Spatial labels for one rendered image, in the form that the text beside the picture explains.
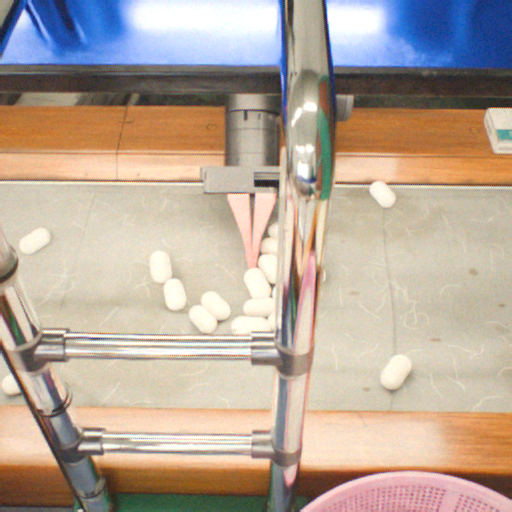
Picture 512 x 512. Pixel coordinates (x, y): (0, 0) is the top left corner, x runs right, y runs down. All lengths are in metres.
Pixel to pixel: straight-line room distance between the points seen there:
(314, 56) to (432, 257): 0.47
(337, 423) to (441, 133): 0.41
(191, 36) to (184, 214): 0.39
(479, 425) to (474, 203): 0.29
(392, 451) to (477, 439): 0.07
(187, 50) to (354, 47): 0.09
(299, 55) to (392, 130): 0.55
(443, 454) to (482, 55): 0.32
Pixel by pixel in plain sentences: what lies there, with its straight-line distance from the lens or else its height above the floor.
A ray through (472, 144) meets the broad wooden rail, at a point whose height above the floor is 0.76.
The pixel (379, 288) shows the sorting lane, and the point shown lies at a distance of 0.70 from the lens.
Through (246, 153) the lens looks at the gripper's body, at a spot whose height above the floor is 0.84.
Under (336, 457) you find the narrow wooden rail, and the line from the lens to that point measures 0.57.
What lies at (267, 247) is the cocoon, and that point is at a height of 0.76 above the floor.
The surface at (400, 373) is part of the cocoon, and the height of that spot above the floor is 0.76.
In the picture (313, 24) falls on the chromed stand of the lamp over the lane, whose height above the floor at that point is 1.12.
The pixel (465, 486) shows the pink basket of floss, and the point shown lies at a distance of 0.58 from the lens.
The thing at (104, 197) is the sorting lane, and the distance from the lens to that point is 0.80.
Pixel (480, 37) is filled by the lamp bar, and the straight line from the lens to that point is 0.42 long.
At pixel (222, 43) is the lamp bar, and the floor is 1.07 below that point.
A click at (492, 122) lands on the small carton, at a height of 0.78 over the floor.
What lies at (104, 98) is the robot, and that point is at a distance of 1.55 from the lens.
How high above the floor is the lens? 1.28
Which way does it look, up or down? 49 degrees down
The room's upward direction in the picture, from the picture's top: straight up
